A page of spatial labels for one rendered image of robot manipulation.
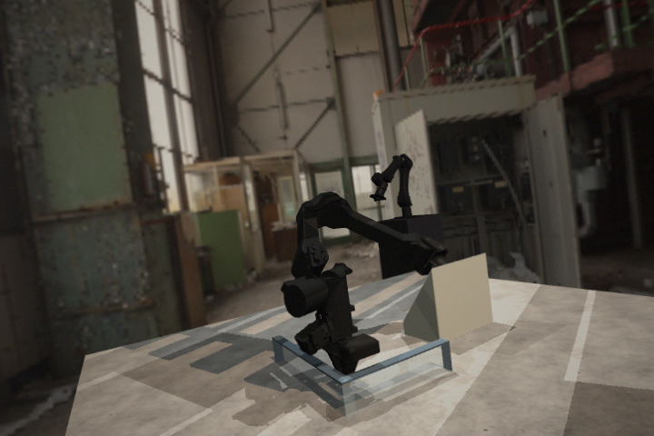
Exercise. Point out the clear low l-shaped glass wall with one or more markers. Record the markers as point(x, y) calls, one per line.
point(367, 391)

